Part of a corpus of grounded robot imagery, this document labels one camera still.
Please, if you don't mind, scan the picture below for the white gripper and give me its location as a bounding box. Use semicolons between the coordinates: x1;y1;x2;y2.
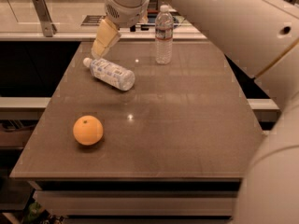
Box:
92;0;150;59

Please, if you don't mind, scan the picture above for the left metal bracket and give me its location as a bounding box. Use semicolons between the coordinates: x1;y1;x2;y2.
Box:
32;0;57;37

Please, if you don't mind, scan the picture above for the brown table with drawers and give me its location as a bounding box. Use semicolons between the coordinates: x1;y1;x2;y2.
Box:
11;41;263;217

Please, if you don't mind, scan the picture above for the clear water bottle red label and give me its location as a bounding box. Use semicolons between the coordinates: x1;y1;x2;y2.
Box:
155;5;174;64

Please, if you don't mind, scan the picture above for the blue label plastic bottle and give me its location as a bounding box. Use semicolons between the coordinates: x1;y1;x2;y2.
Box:
83;58;135;91

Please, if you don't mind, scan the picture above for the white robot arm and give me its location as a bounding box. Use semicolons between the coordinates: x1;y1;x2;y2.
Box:
105;0;299;224

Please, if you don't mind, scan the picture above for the orange fruit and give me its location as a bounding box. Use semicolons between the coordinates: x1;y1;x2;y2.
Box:
73;116;104;146

